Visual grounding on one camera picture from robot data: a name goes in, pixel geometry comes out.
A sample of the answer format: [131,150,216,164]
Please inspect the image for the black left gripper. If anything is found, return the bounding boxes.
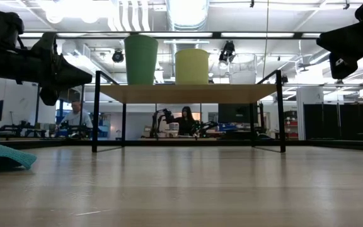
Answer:
[0,32,93,107]

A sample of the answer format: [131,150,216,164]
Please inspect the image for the large green plastic cup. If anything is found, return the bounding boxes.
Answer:
[124,34,159,85]

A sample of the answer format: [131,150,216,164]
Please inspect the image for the clear glass mug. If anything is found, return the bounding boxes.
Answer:
[218,52,258,85]

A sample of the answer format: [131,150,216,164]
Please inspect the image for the pale yellow mug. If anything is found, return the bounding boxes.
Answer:
[174,48,210,85]

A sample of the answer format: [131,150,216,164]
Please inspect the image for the person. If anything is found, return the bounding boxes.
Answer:
[55,100,93,138]
[173,106,198,137]

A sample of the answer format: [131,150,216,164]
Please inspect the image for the black partition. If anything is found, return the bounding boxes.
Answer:
[303,102,363,142]

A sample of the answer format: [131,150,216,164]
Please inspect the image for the red storage rack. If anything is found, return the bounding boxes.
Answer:
[284,110,299,139]

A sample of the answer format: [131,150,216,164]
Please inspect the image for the black ceiling spotlight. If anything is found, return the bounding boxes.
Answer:
[218,40,236,63]

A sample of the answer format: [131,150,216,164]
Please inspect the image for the black monitor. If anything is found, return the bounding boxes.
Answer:
[218,103,260,124]

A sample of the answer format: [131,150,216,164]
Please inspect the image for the black ceiling camera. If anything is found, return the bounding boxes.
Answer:
[112,49,125,64]

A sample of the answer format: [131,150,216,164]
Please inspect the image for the thin hanging cable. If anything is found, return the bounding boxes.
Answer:
[262,0,270,79]

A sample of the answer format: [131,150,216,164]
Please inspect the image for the wooden shelf with black frame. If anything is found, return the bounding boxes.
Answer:
[91,69,287,154]

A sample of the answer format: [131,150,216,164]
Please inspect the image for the black horizontal frame bar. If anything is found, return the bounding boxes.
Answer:
[17,30,324,40]

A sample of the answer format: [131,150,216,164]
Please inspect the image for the silver round air duct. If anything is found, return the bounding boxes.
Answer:
[165,0,210,51]

